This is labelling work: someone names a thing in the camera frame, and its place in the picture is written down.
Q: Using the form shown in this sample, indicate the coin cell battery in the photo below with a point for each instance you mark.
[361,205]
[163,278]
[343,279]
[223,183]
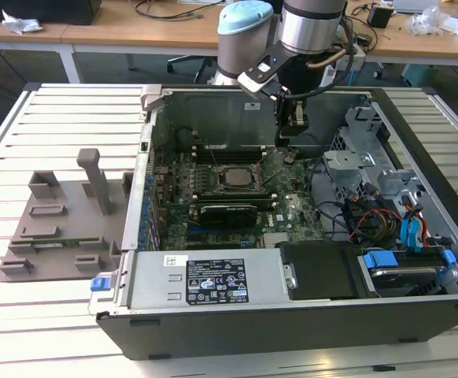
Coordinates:
[288,158]

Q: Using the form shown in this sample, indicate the silver CPU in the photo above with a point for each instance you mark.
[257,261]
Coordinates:
[238,178]

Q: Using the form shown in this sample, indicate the silver hard disk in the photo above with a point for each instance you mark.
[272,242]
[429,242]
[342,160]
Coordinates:
[406,277]

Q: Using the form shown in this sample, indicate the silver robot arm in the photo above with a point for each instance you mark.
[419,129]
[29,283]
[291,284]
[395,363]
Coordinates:
[244,47]

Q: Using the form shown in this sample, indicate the grey laptop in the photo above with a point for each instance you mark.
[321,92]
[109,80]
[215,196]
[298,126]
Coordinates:
[416,4]

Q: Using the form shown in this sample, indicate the black office chair base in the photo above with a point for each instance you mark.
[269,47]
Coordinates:
[191,63]

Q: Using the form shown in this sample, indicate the black plastic shroud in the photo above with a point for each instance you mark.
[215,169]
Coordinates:
[315,271]

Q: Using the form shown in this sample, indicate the small black box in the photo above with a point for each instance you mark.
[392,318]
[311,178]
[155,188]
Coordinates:
[380,16]

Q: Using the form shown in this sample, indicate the wooden desk with white legs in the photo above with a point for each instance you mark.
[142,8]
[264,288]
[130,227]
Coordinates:
[134,33]
[16,37]

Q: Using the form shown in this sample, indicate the CPU socket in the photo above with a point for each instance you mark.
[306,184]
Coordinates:
[220,178]

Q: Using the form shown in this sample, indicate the silver metal disk bay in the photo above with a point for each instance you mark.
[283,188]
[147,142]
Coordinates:
[347,169]

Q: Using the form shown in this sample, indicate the RAM slot with white clips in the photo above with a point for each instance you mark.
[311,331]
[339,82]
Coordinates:
[229,148]
[229,155]
[233,195]

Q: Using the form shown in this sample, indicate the black graphics card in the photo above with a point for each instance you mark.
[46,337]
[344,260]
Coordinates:
[229,214]

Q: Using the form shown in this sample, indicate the green motherboard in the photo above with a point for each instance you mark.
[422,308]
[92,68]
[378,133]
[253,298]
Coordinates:
[300,212]

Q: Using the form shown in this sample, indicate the blue expansion slot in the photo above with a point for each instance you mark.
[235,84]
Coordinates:
[193,231]

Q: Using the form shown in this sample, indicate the green RAM stick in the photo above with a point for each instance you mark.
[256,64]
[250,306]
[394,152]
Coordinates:
[266,201]

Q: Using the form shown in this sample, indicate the large black box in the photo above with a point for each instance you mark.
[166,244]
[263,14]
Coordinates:
[36,10]

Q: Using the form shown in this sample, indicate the black PC case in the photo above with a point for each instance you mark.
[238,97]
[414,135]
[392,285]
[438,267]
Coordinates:
[252,334]

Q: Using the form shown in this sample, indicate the blue disk carrier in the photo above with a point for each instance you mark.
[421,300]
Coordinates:
[376,262]

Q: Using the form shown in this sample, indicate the pale teal box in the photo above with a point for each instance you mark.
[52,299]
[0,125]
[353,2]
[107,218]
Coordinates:
[416,75]

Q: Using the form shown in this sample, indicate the grey case latch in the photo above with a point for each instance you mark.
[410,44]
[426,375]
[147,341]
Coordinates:
[150,96]

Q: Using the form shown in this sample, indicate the grey parts rack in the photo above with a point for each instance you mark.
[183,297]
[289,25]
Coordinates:
[67,204]

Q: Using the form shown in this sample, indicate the silver power supply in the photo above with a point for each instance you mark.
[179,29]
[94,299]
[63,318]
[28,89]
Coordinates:
[154,283]

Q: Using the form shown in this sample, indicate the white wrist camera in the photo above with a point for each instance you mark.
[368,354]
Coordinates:
[252,82]

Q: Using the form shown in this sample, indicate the silver finned heatsink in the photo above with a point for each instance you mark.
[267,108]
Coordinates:
[275,239]

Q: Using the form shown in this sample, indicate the blue plastic rear clip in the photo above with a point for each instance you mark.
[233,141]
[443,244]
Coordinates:
[144,224]
[149,182]
[146,205]
[142,238]

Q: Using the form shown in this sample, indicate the crumpled white paper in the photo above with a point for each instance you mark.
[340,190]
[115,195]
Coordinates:
[20,23]

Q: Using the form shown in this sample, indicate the crumpled clear plastic bag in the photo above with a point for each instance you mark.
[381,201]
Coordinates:
[429,19]

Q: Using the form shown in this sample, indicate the blue case latch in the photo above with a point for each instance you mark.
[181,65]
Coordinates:
[99,284]

